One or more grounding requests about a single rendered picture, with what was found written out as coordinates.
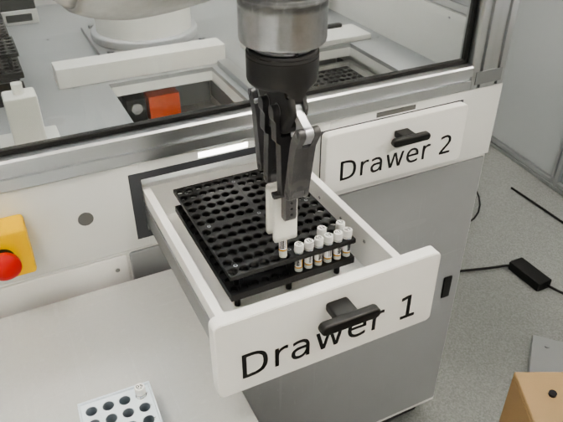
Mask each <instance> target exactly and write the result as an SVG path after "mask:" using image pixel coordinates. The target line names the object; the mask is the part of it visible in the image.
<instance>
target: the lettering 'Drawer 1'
mask: <svg viewBox="0 0 563 422"><path fill-rule="evenodd" d="M411 296H412V295H409V296H407V297H405V298H403V299H402V301H405V300H407V299H408V301H407V307H406V312H405V315H404V316H401V317H400V320H401V319H403V318H406V317H409V316H412V315H414V312H412V313H410V314H409V311H410V306H411ZM376 318H377V317H376ZM376 318H375V319H373V321H372V329H371V331H372V330H374V329H375V322H376ZM364 326H366V322H363V324H362V325H359V326H357V327H353V328H352V327H350V328H349V329H348V335H349V336H350V337H357V336H359V335H361V334H363V333H364V332H365V330H363V331H362V332H360V333H358V334H353V333H352V331H353V330H355V329H358V328H360V327H364ZM341 332H342V331H340V332H338V335H337V337H336V340H335V337H334V334H331V338H332V340H333V345H334V344H337V343H338V340H339V338H340V335H341ZM328 337H329V335H328V336H326V338H325V341H324V343H323V341H322V338H321V336H320V333H319V334H317V338H318V342H319V346H320V348H321V349H324V348H325V347H326V344H327V341H328ZM300 342H305V343H306V345H303V346H301V347H298V348H296V349H295V350H294V351H293V352H292V358H293V359H299V358H301V357H303V356H304V355H305V354H306V355H308V354H309V350H310V342H309V341H308V339H302V340H299V341H297V342H295V343H293V346H295V345H297V344H298V343H300ZM285 348H288V345H286V346H284V347H282V348H281V349H280V350H279V348H278V349H275V365H276V366H279V354H280V352H281V350H283V349H285ZM302 348H306V350H305V352H304V353H303V354H302V355H300V356H296V355H295V354H296V351H298V350H300V349H302ZM254 354H261V355H262V356H263V364H262V366H261V368H259V369H258V370H256V371H255V372H253V373H249V374H247V366H246V358H247V357H249V356H251V355H254ZM267 362H268V356H267V353H266V352H265V351H255V352H252V353H247V354H246V355H243V356H242V370H243V379H244V378H248V377H250V376H252V375H255V374H257V373H259V372H260V371H261V370H263V369H264V368H265V366H266V365H267Z"/></svg>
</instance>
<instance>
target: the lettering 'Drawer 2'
mask: <svg viewBox="0 0 563 422"><path fill-rule="evenodd" d="M446 137H448V138H449V141H448V143H447V144H446V145H445V146H444V147H443V148H442V149H441V151H440V152H439V155H441V154H443V153H447V152H449V150H448V151H444V152H443V150H444V149H445V148H446V147H447V145H448V144H449V143H450V141H451V139H452V138H451V136H450V135H446V136H443V137H442V139H444V138H446ZM430 145H431V144H428V145H426V146H423V149H422V155H421V159H424V153H425V149H426V148H427V147H429V146H430ZM412 150H416V153H414V154H410V152H411V151H412ZM418 152H419V151H418V149H417V148H415V147H414V148H411V149H410V150H409V151H408V153H407V155H406V161H408V162H414V161H416V160H417V158H416V159H414V160H409V157H411V156H415V155H418ZM403 154H404V151H402V153H401V155H400V159H399V161H398V157H397V152H396V153H394V156H393V158H392V161H391V163H390V156H389V155H387V161H388V167H389V168H390V167H392V164H393V161H394V159H395V160H396V166H399V165H400V161H401V158H402V156H403ZM409 154H410V155H409ZM376 159H379V160H380V162H377V163H374V164H373V165H372V166H371V168H370V171H371V172H377V171H378V170H379V171H380V170H381V168H382V158H381V157H376V158H374V159H372V161H374V160H376ZM368 161H369V159H368V160H366V161H362V162H361V165H360V176H361V175H362V173H363V165H364V164H365V163H366V162H368ZM347 162H351V163H353V165H354V169H353V172H352V173H351V175H349V176H348V177H346V178H343V164H344V163H347ZM377 164H379V165H380V166H379V167H378V169H376V170H373V166H374V165H377ZM355 171H356V163H355V161H353V160H348V161H344V162H341V168H340V181H342V180H345V179H348V178H351V177H352V176H353V175H354V173H355Z"/></svg>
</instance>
